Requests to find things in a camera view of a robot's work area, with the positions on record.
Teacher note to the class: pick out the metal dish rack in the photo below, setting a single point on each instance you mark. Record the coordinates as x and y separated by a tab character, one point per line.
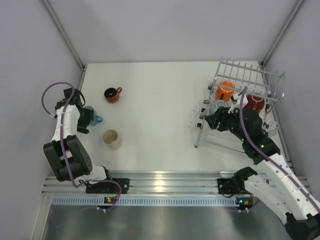
248	78

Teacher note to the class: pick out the small dark red cup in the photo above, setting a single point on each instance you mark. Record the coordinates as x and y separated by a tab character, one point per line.
112	95

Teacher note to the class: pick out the slotted cable duct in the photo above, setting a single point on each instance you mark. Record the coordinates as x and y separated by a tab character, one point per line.
147	201

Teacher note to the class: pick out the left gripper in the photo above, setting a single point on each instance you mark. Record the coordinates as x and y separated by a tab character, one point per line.
81	127

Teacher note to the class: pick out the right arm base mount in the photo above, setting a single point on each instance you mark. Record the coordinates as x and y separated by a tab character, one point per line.
232	185

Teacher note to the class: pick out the red floral mug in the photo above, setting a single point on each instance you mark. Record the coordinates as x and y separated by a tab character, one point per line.
255	103

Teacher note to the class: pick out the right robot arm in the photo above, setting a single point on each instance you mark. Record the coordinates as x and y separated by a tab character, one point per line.
292	203

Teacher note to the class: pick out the orange mug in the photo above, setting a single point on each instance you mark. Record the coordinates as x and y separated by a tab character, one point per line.
225	90

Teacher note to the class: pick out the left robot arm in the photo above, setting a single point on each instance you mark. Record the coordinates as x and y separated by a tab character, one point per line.
66	155

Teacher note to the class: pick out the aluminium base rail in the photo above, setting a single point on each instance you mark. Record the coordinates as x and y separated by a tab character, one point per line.
151	183

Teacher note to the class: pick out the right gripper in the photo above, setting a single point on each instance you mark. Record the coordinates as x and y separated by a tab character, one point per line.
221	115

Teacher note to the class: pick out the blue white mug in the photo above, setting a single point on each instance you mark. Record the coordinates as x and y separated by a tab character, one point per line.
96	119

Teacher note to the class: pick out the beige cup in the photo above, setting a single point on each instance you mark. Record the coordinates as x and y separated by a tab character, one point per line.
112	139

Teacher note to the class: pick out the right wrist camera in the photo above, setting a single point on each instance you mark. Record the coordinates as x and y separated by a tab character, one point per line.
236	101

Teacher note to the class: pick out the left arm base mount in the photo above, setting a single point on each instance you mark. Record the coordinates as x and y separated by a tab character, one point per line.
108	188

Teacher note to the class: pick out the grey ceramic mug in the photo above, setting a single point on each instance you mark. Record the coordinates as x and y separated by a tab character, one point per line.
215	104

